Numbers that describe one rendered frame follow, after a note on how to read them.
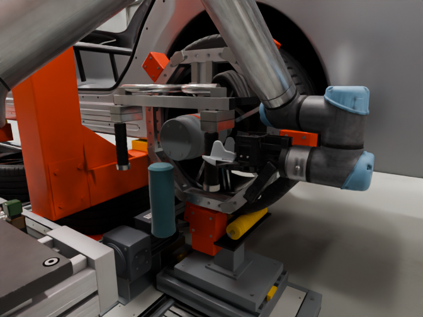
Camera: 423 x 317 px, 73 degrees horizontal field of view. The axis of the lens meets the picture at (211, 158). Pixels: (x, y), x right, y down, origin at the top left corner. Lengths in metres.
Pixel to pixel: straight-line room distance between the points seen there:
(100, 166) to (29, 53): 1.08
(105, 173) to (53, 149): 0.25
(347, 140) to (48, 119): 0.94
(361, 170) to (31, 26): 0.51
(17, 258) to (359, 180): 0.52
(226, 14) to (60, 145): 0.84
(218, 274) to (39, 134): 0.88
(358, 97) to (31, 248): 0.53
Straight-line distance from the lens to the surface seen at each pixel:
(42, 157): 1.16
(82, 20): 0.24
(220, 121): 0.69
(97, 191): 1.29
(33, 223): 1.61
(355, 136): 0.56
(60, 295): 0.44
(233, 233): 1.02
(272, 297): 1.32
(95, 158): 1.27
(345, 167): 0.57
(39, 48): 0.23
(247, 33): 0.51
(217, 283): 1.27
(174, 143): 0.86
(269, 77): 0.56
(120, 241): 1.24
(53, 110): 1.15
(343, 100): 0.55
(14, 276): 0.37
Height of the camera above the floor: 1.01
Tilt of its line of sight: 14 degrees down
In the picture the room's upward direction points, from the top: straight up
